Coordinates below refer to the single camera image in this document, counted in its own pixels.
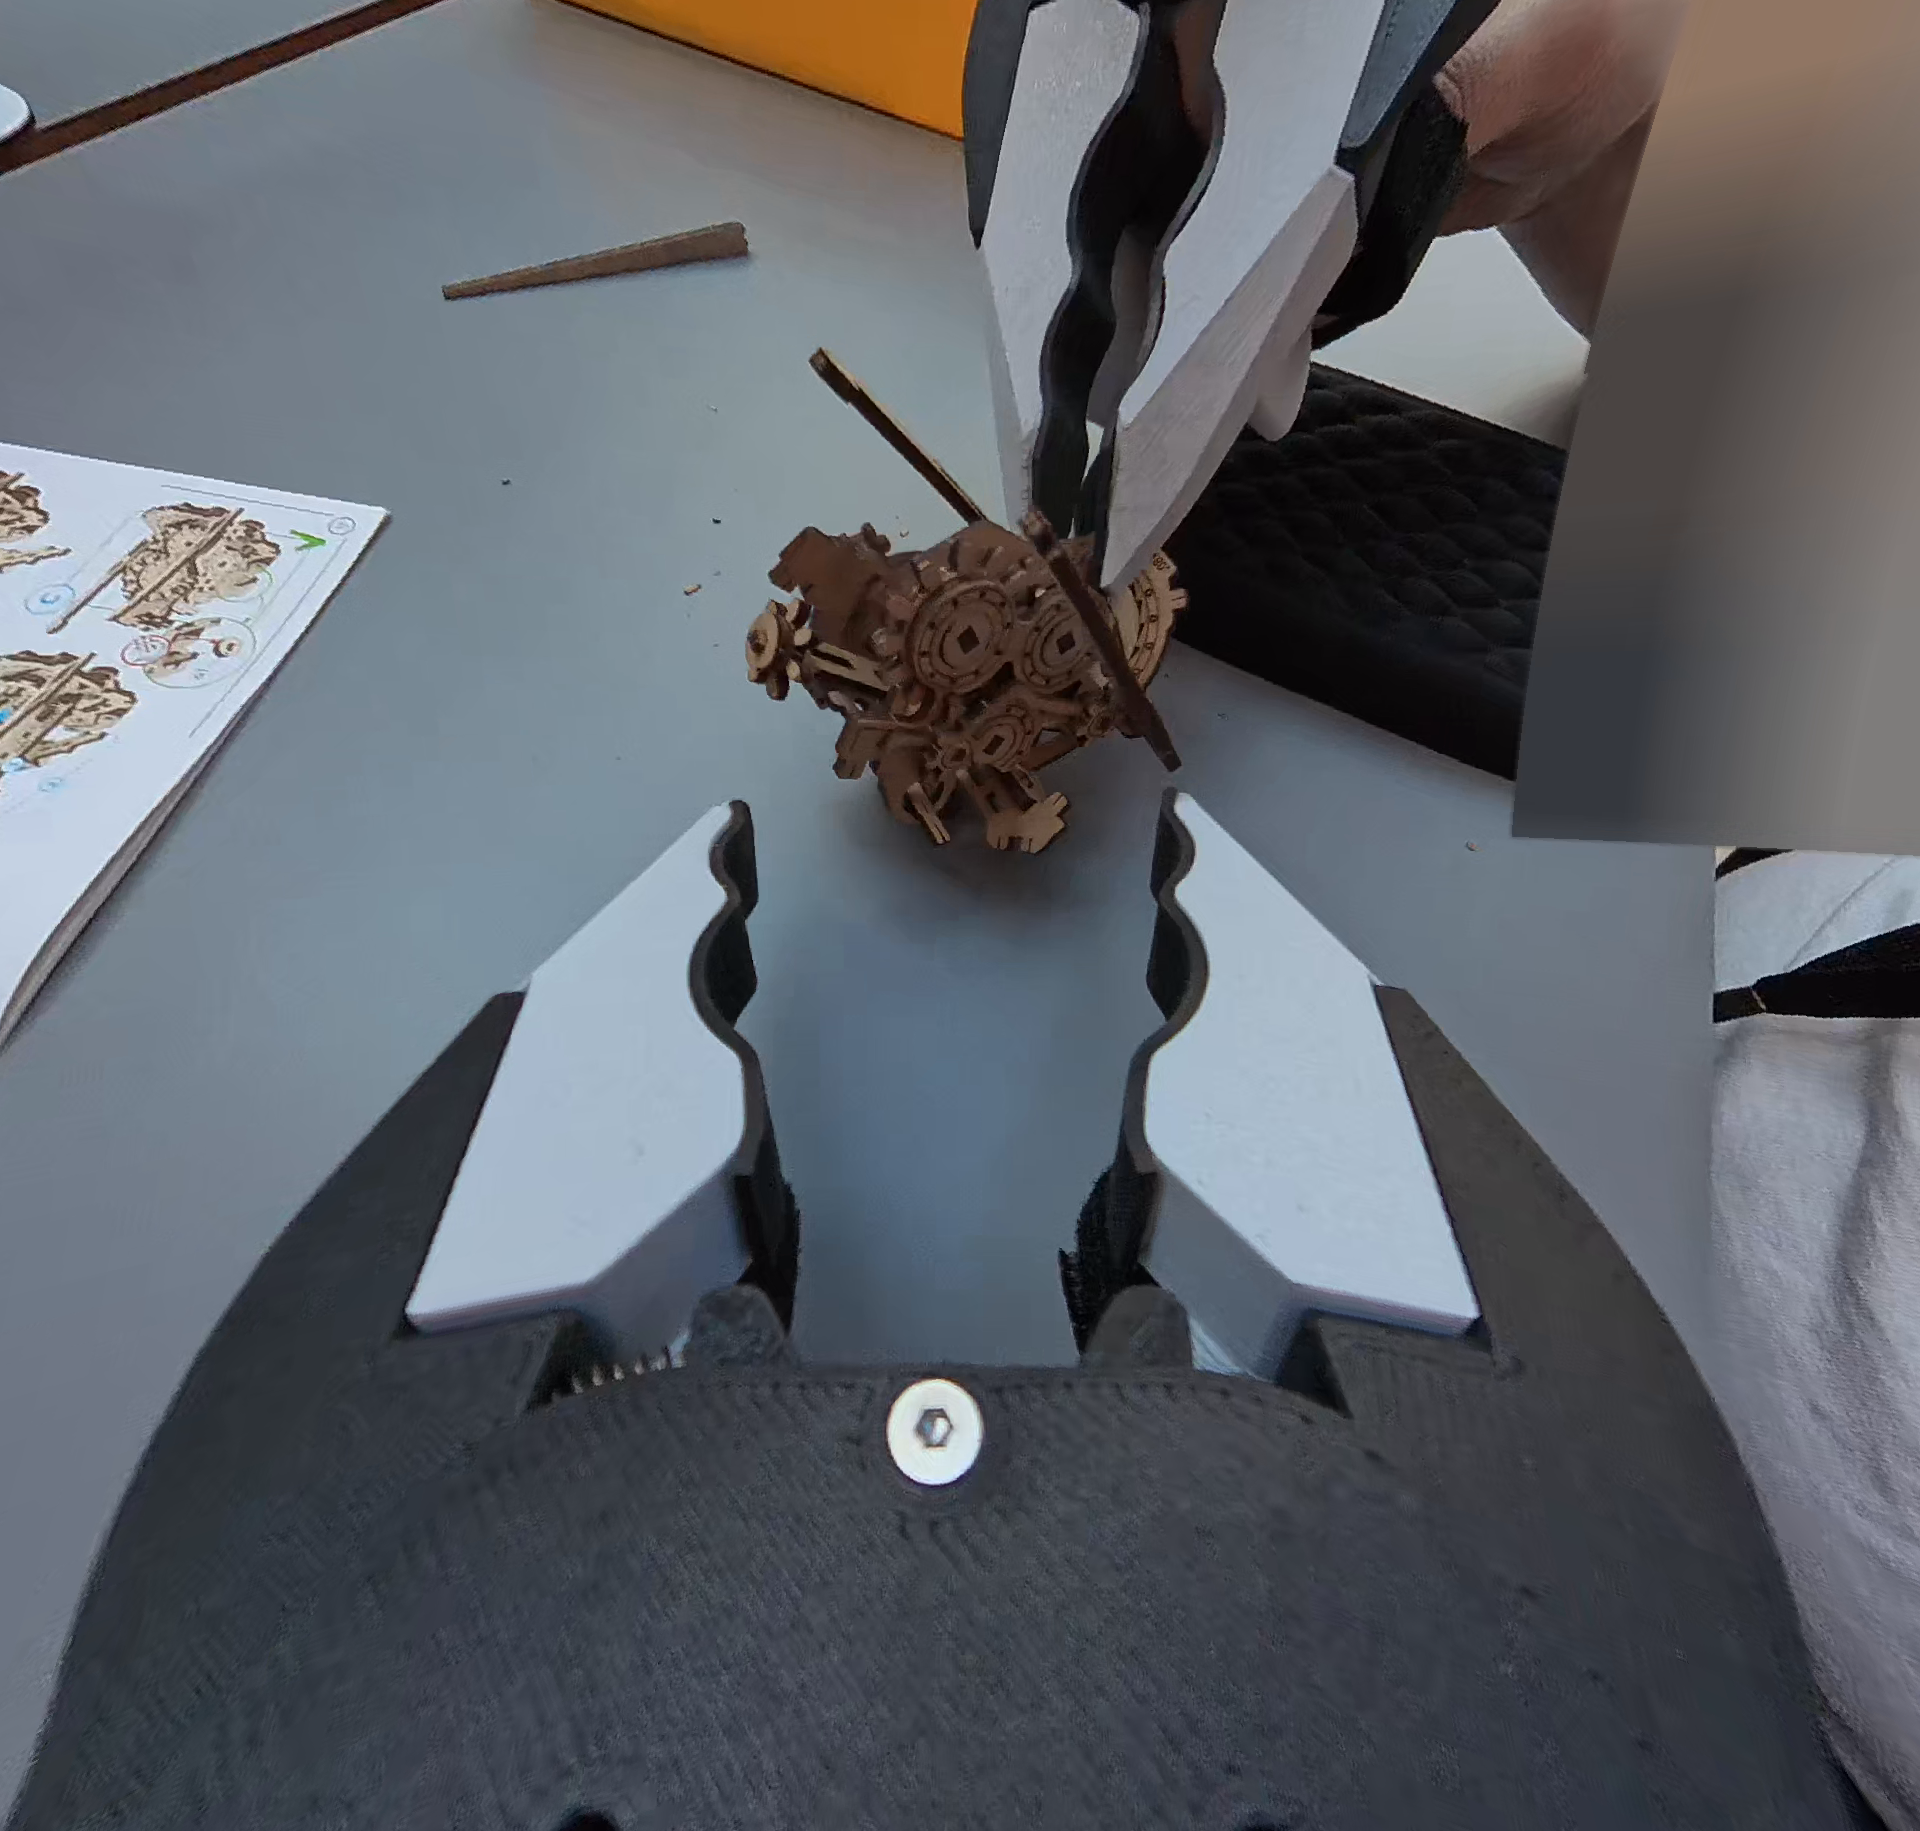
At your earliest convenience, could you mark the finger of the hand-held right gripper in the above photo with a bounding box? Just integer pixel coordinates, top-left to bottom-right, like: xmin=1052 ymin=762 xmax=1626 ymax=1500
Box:
xmin=1081 ymin=0 xmax=1425 ymax=592
xmin=972 ymin=0 xmax=1164 ymax=536

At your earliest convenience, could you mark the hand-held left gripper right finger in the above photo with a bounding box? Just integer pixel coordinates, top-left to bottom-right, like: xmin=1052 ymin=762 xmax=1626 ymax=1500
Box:
xmin=1113 ymin=788 xmax=1489 ymax=1380

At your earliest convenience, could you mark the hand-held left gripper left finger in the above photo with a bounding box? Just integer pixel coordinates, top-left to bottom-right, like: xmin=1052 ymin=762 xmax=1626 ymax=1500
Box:
xmin=404 ymin=800 xmax=801 ymax=1336

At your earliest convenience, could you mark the person's right hand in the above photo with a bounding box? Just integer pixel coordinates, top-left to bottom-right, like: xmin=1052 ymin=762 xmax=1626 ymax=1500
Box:
xmin=1446 ymin=0 xmax=1722 ymax=340

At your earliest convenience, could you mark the yellow plastic bin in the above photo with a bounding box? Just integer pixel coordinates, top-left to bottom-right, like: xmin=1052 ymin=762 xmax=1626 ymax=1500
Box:
xmin=494 ymin=0 xmax=1010 ymax=143

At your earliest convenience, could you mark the tapered dark wooden stick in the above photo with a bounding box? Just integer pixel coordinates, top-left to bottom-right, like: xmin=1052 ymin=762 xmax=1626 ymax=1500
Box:
xmin=442 ymin=222 xmax=750 ymax=302

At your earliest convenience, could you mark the white instruction booklet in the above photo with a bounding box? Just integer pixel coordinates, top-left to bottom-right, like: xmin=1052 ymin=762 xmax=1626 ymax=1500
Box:
xmin=0 ymin=444 xmax=393 ymax=1046

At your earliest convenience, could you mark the black strap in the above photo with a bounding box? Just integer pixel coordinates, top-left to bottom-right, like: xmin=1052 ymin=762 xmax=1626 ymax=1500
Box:
xmin=1714 ymin=924 xmax=1920 ymax=1024

